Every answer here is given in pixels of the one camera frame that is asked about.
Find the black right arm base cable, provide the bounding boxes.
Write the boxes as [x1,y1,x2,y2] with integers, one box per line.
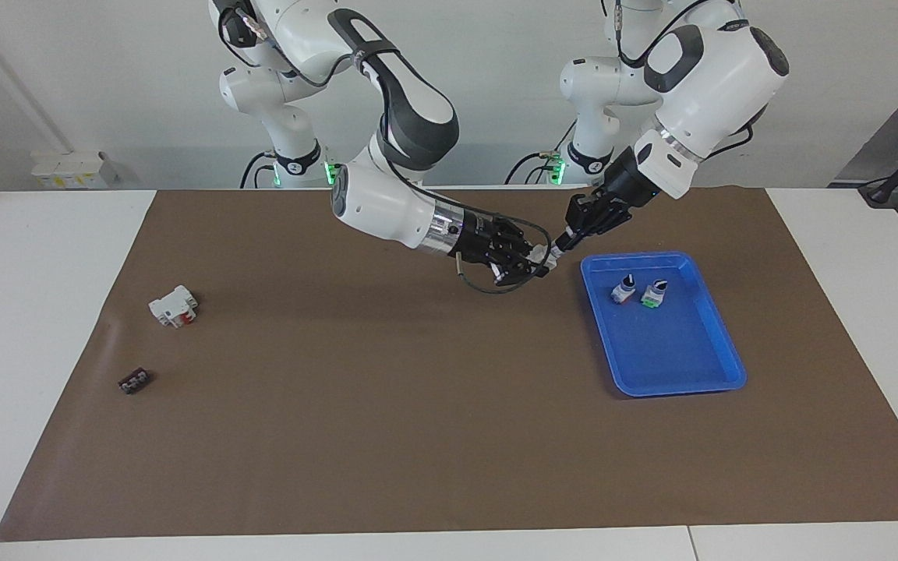
[240,150,278,189]

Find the blue plastic tray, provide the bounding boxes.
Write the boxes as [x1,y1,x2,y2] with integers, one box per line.
[580,251,748,398]

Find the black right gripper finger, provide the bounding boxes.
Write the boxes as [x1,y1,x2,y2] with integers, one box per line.
[492,218,541,255]
[490,256,551,287]

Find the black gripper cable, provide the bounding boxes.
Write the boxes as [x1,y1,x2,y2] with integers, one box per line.
[211,0,555,295]
[613,0,758,161]

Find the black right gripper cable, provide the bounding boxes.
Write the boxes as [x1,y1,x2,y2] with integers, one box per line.
[211,0,555,295]

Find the white red circuit breaker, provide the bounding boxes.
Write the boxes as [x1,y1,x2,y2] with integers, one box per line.
[148,285,199,329]

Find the brown table mat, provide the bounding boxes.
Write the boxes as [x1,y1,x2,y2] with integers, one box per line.
[0,187,898,542]

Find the black left arm base cable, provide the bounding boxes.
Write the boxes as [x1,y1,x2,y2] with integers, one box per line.
[505,117,578,186]

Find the black arm base cable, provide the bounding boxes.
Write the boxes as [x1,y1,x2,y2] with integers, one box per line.
[505,117,578,186]
[240,150,278,189]

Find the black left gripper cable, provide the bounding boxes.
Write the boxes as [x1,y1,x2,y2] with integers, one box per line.
[613,0,758,161]

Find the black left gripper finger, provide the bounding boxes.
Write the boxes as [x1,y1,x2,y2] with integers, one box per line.
[566,192,613,233]
[560,206,630,252]

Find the white box with yellow labels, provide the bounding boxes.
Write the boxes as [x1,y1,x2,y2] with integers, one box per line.
[31,151,118,190]

